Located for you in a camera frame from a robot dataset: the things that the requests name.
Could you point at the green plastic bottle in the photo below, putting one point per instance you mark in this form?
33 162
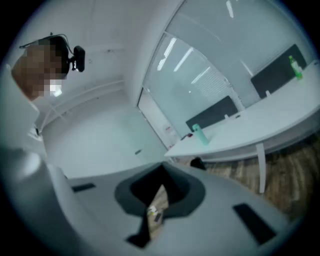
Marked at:
296 68

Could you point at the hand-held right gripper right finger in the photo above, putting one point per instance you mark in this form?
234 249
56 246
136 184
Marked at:
215 225

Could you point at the teal bottle cap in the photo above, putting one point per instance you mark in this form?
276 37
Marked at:
196 127

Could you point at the green metal bottle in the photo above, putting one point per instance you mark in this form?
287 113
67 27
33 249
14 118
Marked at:
203 138

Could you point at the long dark desk partition panel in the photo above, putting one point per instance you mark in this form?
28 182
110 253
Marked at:
212 112

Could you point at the person's face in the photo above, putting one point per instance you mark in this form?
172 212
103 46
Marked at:
37 70

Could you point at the black head camera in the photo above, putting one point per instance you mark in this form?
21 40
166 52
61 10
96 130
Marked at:
79 57

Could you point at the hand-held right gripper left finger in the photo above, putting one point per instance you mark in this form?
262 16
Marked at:
105 212

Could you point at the white desk leg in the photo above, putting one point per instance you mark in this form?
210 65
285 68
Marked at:
261 170

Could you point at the short dark desk partition panel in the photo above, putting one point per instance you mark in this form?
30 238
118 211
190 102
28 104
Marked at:
277 72

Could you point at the person's white shirt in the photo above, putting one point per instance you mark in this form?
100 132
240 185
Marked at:
27 160

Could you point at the white partition bracket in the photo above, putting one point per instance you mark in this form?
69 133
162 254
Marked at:
268 93
226 116

